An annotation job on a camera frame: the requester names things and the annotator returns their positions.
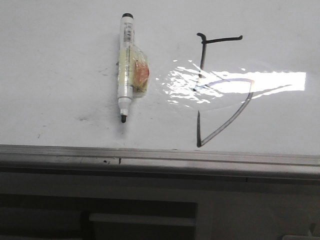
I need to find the white black-tipped whiteboard marker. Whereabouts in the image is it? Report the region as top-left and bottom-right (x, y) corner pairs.
(117, 13), (150, 123)

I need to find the white glossy whiteboard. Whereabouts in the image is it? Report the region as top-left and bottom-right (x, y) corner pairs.
(0, 0), (320, 155)

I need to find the aluminium whiteboard frame rail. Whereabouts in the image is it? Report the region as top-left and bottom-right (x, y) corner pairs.
(0, 144), (320, 185)

